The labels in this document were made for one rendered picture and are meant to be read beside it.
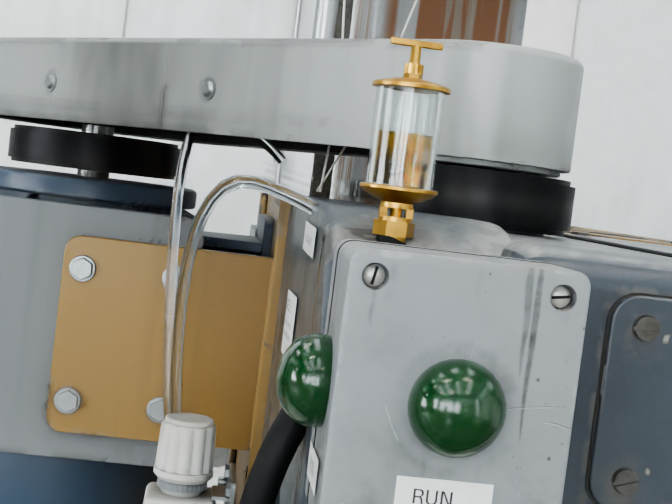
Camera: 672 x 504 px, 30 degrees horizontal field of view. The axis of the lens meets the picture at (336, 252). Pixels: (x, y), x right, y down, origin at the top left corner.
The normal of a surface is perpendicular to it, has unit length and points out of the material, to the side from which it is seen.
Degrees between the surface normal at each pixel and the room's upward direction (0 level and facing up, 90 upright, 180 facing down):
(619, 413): 90
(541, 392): 90
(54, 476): 91
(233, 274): 90
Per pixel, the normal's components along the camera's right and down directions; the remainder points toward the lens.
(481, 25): 0.10, 0.07
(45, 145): -0.39, 0.00
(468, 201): -0.17, 0.03
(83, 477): 0.39, 0.11
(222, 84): -0.71, -0.05
